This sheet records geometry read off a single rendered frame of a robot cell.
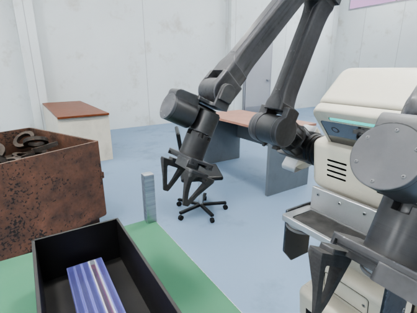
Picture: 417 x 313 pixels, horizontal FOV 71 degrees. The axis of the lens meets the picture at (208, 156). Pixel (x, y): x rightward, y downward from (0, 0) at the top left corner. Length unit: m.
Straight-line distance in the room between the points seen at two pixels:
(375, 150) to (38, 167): 2.26
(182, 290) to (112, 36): 6.91
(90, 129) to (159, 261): 4.11
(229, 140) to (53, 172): 2.81
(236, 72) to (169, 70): 7.18
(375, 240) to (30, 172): 2.22
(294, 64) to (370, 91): 0.21
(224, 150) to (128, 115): 3.52
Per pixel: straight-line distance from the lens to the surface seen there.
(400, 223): 0.34
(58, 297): 0.69
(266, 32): 0.72
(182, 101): 0.59
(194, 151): 0.62
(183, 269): 0.71
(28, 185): 2.38
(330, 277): 0.41
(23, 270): 0.83
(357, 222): 0.74
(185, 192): 0.60
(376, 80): 0.68
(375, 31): 11.77
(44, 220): 2.52
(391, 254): 0.34
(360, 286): 0.85
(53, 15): 7.14
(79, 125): 4.71
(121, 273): 0.71
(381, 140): 0.28
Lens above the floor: 1.39
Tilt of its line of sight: 17 degrees down
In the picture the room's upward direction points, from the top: straight up
